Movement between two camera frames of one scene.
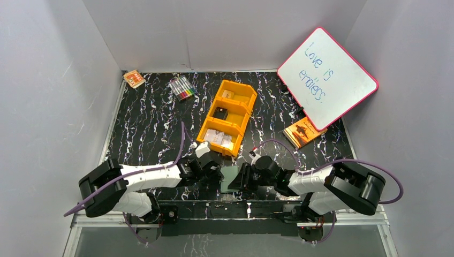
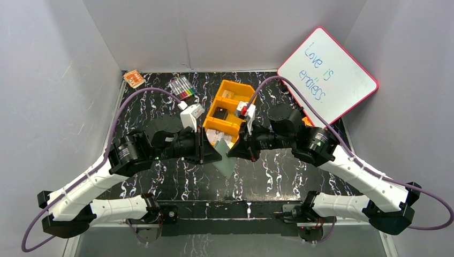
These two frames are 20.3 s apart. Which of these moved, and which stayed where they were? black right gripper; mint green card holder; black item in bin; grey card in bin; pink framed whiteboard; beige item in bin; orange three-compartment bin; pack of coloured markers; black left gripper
Moved: black right gripper; mint green card holder; black left gripper
Stayed: beige item in bin; pack of coloured markers; grey card in bin; pink framed whiteboard; black item in bin; orange three-compartment bin
